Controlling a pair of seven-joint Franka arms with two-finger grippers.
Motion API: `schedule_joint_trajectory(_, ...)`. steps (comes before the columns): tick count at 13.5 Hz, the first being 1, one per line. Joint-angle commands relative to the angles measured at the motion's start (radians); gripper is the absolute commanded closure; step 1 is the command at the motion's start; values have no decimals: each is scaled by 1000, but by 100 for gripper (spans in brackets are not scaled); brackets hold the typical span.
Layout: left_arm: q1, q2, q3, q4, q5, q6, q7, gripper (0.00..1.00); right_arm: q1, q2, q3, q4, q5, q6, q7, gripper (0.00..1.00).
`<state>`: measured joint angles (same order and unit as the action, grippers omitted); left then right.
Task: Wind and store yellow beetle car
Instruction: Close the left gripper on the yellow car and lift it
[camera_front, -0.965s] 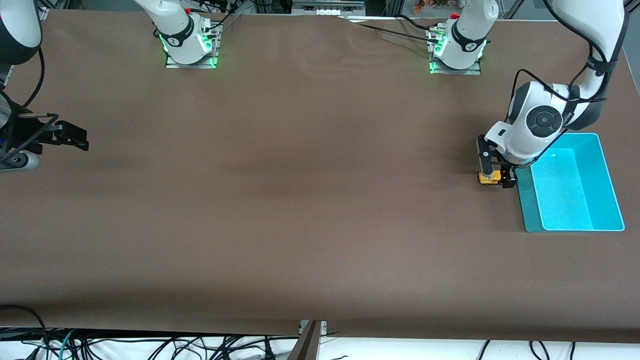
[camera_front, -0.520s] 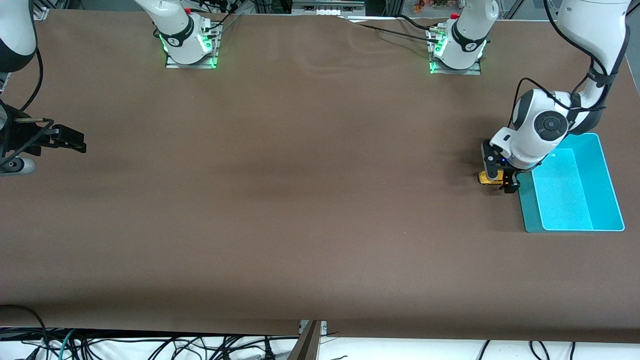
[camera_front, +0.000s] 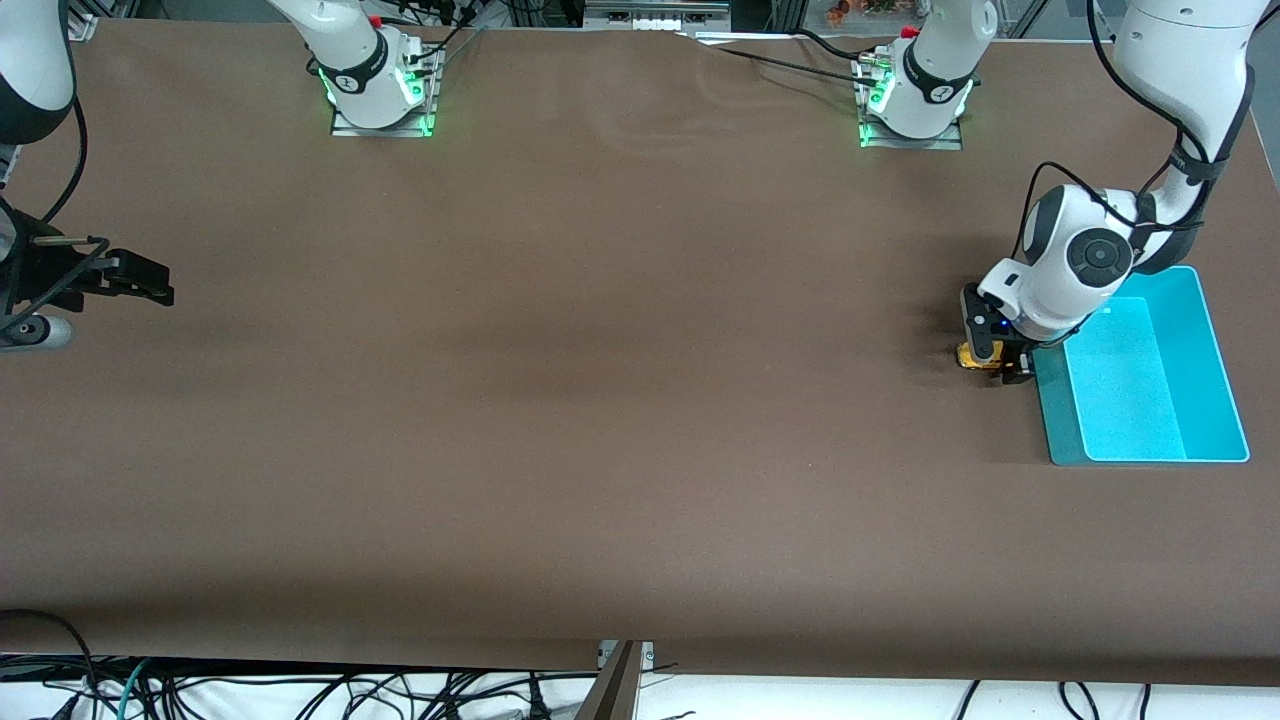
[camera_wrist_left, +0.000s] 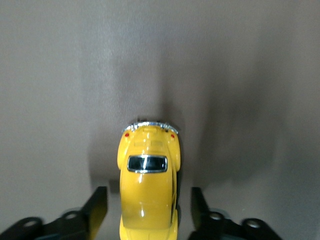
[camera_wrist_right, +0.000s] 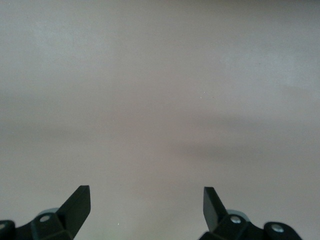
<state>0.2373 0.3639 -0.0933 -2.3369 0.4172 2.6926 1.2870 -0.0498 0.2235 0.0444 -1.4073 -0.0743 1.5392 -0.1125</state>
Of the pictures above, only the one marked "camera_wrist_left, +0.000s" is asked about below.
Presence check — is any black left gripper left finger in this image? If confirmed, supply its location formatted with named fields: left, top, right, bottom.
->
left=0, top=186, right=109, bottom=240

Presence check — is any brown table cover mat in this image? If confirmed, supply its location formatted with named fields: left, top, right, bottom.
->
left=0, top=0, right=320, bottom=240

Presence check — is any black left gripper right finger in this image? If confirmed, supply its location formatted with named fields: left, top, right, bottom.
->
left=188, top=186, right=285, bottom=240

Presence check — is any yellow beetle toy car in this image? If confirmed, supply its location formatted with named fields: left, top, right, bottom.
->
left=116, top=116, right=181, bottom=240

